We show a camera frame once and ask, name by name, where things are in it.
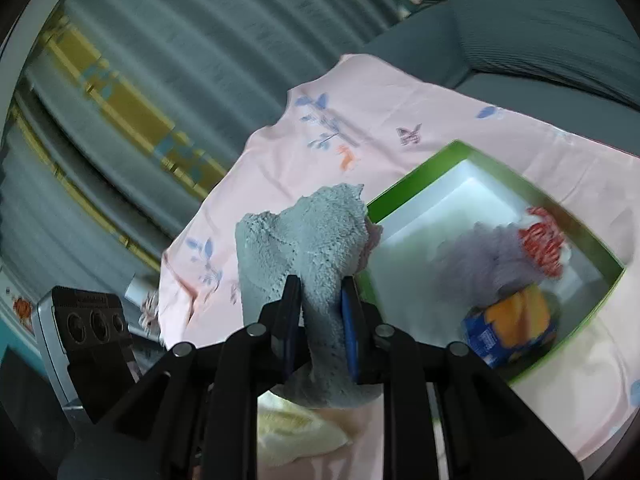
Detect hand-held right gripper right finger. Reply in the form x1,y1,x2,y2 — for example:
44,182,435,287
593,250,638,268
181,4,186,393
340,276,586,480

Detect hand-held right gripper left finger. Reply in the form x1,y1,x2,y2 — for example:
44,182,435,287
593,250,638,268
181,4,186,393
57,275,303,480

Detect grey fluffy towel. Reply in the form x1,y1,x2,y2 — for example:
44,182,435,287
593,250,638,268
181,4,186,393
235,183,386,408

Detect pale yellow cloth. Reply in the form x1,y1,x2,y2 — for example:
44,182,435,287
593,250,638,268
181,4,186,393
257,390,351,468

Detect purple bath pouf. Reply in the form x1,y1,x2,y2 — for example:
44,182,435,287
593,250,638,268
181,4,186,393
430,222,531,311

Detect blue orange packet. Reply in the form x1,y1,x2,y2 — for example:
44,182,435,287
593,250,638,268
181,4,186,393
462,284,558,368

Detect green box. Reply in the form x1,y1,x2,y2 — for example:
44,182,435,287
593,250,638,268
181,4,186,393
357,140,626,386

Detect red and white packet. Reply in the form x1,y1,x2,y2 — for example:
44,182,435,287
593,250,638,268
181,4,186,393
515,206,573,281

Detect pink printed sheet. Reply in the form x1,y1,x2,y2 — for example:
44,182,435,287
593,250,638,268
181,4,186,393
159,52,640,466

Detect grey yellow patterned curtain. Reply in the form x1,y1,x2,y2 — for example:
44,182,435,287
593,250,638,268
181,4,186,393
0,0,416,301

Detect grey sofa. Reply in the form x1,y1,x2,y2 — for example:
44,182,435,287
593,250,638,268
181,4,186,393
360,0,640,161

